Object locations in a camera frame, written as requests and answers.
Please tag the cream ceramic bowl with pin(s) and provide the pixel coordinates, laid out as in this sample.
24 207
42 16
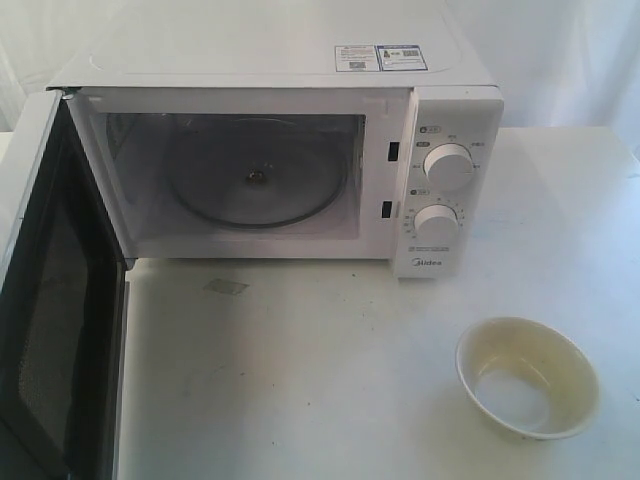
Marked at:
527 378

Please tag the white microwave door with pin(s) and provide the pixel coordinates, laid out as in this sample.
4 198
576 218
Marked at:
63 305

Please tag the glass microwave turntable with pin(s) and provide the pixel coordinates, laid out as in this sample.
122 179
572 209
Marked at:
254 173

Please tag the white Midea microwave body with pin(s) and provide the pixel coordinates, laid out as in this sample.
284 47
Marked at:
159 66

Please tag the white lower timer knob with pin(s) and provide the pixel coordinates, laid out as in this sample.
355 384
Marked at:
436 225

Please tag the white upper power knob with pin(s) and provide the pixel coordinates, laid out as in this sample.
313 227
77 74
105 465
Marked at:
448 167

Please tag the blue white warning label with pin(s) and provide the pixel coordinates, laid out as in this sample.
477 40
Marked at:
379 58

